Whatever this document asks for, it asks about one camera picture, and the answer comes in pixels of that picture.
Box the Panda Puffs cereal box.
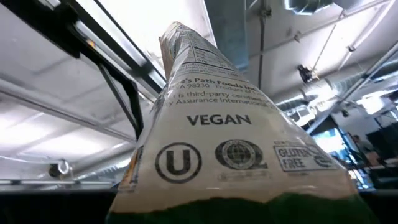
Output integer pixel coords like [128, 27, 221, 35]
[105, 21, 382, 224]

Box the person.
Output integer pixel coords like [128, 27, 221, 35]
[351, 133, 379, 167]

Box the lit monitor screen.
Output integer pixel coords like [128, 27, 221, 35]
[312, 129, 343, 155]

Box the black ceiling camera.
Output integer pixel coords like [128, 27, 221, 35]
[48, 160, 71, 179]
[297, 63, 318, 84]

